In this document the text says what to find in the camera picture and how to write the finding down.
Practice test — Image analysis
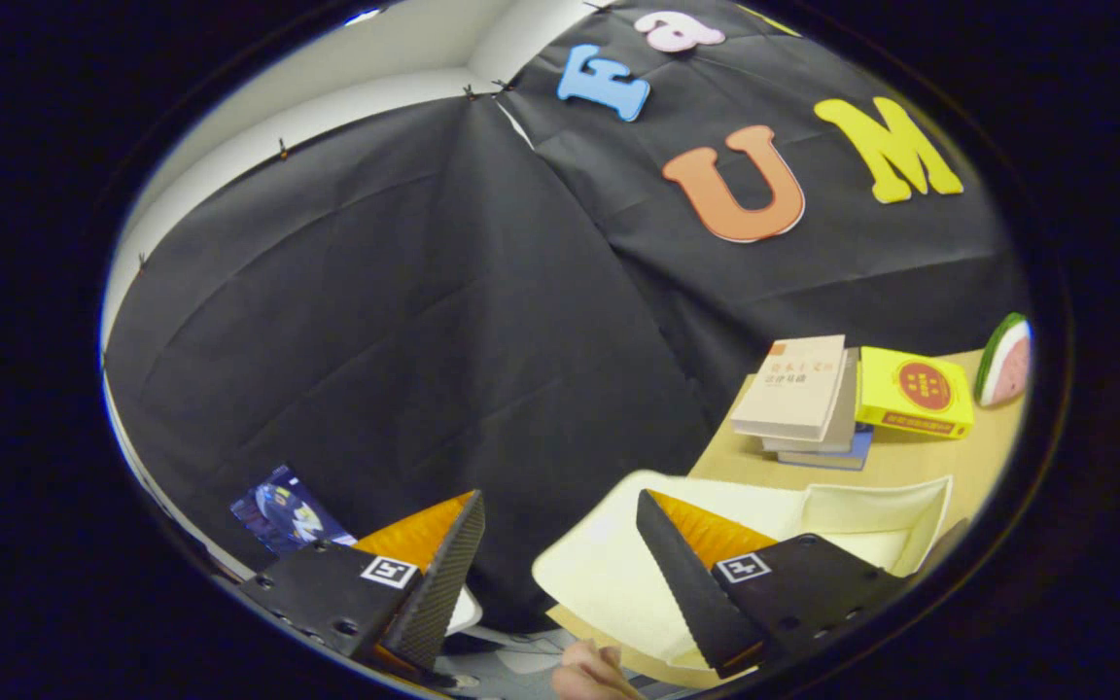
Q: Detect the watermelon slice plush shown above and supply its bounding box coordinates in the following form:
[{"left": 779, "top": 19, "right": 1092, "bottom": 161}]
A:
[{"left": 973, "top": 312, "right": 1033, "bottom": 407}]

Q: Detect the black backdrop cloth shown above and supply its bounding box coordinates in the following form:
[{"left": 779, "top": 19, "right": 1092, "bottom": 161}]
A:
[{"left": 103, "top": 0, "right": 1030, "bottom": 633}]

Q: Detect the yellow book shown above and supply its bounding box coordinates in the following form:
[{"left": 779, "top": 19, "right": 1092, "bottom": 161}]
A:
[{"left": 855, "top": 346, "right": 976, "bottom": 440}]

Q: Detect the cream fabric storage box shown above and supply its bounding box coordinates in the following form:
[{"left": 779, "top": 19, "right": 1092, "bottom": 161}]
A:
[{"left": 533, "top": 470, "right": 955, "bottom": 674}]

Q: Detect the beige book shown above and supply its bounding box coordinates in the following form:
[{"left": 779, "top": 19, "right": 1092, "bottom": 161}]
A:
[{"left": 730, "top": 335, "right": 848, "bottom": 443}]

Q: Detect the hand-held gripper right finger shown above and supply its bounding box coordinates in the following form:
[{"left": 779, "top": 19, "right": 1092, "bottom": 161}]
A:
[{"left": 635, "top": 490, "right": 913, "bottom": 681}]

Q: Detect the blue printed sheet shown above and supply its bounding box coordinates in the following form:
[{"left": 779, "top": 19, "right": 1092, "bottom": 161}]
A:
[{"left": 231, "top": 465, "right": 357, "bottom": 557}]

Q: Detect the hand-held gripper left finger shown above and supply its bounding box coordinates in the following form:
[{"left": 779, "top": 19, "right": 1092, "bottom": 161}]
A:
[{"left": 237, "top": 490, "right": 486, "bottom": 682}]

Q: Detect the grey book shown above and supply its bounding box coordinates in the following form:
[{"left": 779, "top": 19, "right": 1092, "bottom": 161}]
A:
[{"left": 762, "top": 350, "right": 860, "bottom": 454}]

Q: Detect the blue book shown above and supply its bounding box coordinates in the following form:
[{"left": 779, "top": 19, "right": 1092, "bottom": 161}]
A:
[{"left": 777, "top": 426, "right": 875, "bottom": 473}]

